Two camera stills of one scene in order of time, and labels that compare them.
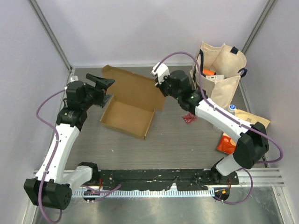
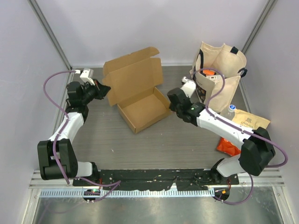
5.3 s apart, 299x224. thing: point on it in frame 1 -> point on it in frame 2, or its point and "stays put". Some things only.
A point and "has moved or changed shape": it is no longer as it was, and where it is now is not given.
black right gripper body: [165, 87] -> [173, 108]
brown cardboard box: [134, 99] has moved or changed shape
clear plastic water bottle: [231, 109] stays put
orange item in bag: [208, 72] stays put
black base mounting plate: [166, 179] stays put
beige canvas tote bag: [221, 65] stays put
